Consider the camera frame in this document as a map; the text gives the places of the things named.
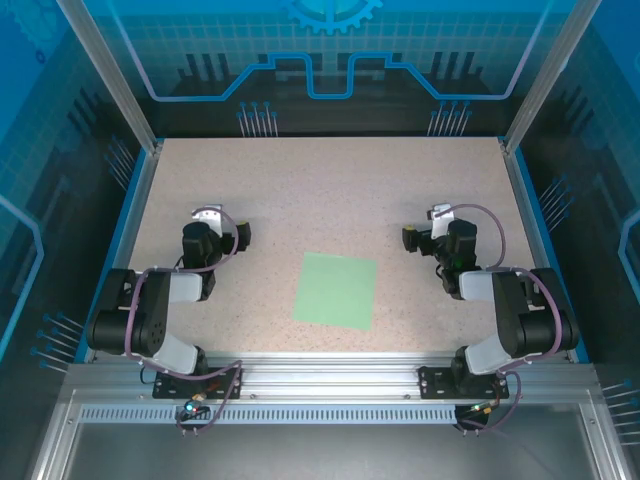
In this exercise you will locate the green paper sheet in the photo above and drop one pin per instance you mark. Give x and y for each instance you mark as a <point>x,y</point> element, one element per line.
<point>335,291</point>

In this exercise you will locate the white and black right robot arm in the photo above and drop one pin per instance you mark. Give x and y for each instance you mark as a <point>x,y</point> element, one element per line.
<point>515,310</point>

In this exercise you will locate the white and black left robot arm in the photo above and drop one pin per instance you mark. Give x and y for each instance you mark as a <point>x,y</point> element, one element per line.
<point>150,310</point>

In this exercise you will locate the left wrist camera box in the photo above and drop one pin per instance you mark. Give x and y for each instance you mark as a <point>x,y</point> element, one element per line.
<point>207,218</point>

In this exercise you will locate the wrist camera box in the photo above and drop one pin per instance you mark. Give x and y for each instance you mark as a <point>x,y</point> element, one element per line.
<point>442,220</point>
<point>207,218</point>

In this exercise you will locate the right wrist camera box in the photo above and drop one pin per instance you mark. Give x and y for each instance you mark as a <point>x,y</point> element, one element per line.
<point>442,220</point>

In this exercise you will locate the aluminium side frame rail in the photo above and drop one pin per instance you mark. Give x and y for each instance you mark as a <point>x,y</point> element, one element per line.
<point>528,220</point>
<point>134,220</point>

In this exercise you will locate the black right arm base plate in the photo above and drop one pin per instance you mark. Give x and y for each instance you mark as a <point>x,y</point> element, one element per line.
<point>435,382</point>

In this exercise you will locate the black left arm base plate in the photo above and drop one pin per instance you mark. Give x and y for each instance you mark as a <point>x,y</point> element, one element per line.
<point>170,385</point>

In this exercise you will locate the aluminium mounting rail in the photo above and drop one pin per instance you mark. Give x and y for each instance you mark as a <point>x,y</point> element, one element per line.
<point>325,372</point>

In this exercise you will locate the aluminium frame post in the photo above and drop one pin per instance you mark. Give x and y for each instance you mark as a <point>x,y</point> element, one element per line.
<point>550,75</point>
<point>115,80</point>

